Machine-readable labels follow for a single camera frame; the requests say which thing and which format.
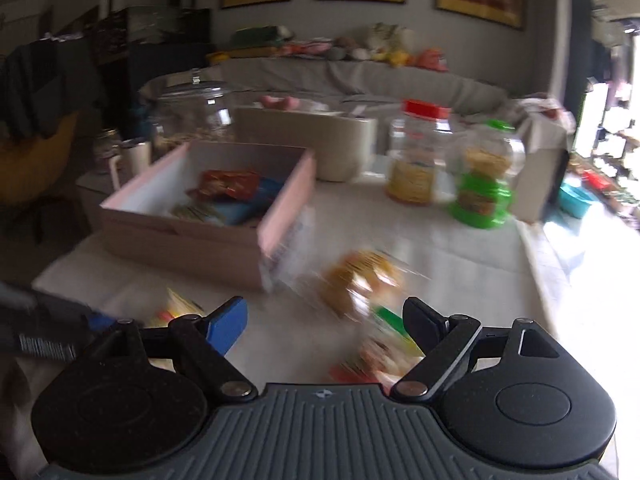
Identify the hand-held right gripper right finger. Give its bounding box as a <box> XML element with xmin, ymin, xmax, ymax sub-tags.
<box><xmin>390</xmin><ymin>296</ymin><xmax>568</xmax><ymax>402</ymax></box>

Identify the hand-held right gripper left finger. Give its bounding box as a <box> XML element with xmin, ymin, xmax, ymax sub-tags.
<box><xmin>75</xmin><ymin>296</ymin><xmax>258</xmax><ymax>402</ymax></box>

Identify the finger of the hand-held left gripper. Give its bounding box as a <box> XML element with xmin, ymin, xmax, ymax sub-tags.
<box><xmin>0</xmin><ymin>280</ymin><xmax>127</xmax><ymax>334</ymax></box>

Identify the yellow green snack packet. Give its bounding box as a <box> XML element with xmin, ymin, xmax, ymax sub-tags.
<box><xmin>327</xmin><ymin>306</ymin><xmax>426</xmax><ymax>386</ymax></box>
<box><xmin>172</xmin><ymin>202</ymin><xmax>226</xmax><ymax>222</ymax></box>

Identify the pink cardboard box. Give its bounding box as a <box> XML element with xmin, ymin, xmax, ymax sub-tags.
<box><xmin>100</xmin><ymin>141</ymin><xmax>317</xmax><ymax>293</ymax></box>

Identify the clear yellow corn snack packet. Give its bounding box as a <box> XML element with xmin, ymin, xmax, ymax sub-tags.
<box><xmin>320</xmin><ymin>248</ymin><xmax>407</xmax><ymax>322</ymax></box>

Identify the blue red snack packet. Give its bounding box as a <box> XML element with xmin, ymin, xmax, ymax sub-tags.
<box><xmin>220</xmin><ymin>177</ymin><xmax>289</xmax><ymax>224</ymax></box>

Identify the dark red snack packet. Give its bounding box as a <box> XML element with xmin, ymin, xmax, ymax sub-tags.
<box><xmin>197</xmin><ymin>169</ymin><xmax>261</xmax><ymax>199</ymax></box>

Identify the white table cloth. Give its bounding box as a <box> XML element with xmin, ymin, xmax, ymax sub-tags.
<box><xmin>30</xmin><ymin>152</ymin><xmax>581</xmax><ymax>396</ymax></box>

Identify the green candy dispenser toy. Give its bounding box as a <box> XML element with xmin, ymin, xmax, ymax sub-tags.
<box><xmin>447</xmin><ymin>120</ymin><xmax>526</xmax><ymax>231</ymax></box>

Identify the white mug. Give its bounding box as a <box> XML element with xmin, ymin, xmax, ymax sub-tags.
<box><xmin>107</xmin><ymin>139</ymin><xmax>153</xmax><ymax>191</ymax></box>

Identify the plastic jar with red lid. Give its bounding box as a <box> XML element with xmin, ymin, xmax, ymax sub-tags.
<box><xmin>385</xmin><ymin>100</ymin><xmax>453</xmax><ymax>206</ymax></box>

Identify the yellow chair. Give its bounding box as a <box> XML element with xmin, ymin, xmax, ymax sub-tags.
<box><xmin>0</xmin><ymin>110</ymin><xmax>83</xmax><ymax>206</ymax></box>

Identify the small glass jar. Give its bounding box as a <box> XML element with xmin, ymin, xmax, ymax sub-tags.
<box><xmin>95</xmin><ymin>129</ymin><xmax>121</xmax><ymax>174</ymax></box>

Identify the teal plastic basin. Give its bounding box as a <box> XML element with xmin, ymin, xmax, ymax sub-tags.
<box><xmin>557</xmin><ymin>182</ymin><xmax>599</xmax><ymax>220</ymax></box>

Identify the beige rectangular container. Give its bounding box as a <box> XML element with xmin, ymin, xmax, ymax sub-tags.
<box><xmin>234</xmin><ymin>106</ymin><xmax>378</xmax><ymax>182</ymax></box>

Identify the large glass jar with nuts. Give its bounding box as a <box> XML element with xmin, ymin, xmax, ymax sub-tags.
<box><xmin>150</xmin><ymin>69</ymin><xmax>236</xmax><ymax>161</ymax></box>

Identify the pink round toy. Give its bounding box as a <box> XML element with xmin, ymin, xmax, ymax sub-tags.
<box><xmin>259</xmin><ymin>94</ymin><xmax>301</xmax><ymax>111</ymax></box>

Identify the red plastic basin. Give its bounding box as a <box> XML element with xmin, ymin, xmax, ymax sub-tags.
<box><xmin>582</xmin><ymin>170</ymin><xmax>614</xmax><ymax>191</ymax></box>

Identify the grey covered sofa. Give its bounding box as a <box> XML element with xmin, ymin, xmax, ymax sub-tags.
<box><xmin>140</xmin><ymin>55</ymin><xmax>571</xmax><ymax>222</ymax></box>

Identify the dark cloth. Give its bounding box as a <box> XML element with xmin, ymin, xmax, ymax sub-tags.
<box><xmin>0</xmin><ymin>37</ymin><xmax>108</xmax><ymax>139</ymax></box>

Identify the floral blanket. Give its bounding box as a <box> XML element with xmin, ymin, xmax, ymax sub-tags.
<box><xmin>515</xmin><ymin>92</ymin><xmax>576</xmax><ymax>131</ymax></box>

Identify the metal shoe rack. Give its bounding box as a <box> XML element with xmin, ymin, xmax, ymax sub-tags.
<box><xmin>575</xmin><ymin>75</ymin><xmax>640</xmax><ymax>211</ymax></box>

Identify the yellow cushion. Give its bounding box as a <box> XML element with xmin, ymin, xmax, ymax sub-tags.
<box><xmin>206</xmin><ymin>47</ymin><xmax>281</xmax><ymax>64</ymax></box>

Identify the yellow plush toy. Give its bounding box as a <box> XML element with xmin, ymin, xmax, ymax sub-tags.
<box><xmin>370</xmin><ymin>48</ymin><xmax>409</xmax><ymax>67</ymax></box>

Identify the pink plush toy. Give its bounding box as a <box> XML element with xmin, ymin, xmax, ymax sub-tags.
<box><xmin>280</xmin><ymin>40</ymin><xmax>333</xmax><ymax>59</ymax></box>

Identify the grey plush toy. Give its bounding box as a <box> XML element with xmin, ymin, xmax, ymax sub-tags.
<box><xmin>332</xmin><ymin>35</ymin><xmax>372</xmax><ymax>61</ymax></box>

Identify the green plush toy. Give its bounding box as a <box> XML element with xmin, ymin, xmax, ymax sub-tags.
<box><xmin>230</xmin><ymin>26</ymin><xmax>296</xmax><ymax>51</ymax></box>

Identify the white tote bag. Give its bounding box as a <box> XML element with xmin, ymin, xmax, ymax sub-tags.
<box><xmin>367</xmin><ymin>22</ymin><xmax>416</xmax><ymax>52</ymax></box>

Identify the glass fish tank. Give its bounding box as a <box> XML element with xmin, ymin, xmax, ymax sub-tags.
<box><xmin>85</xmin><ymin>0</ymin><xmax>213</xmax><ymax>66</ymax></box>

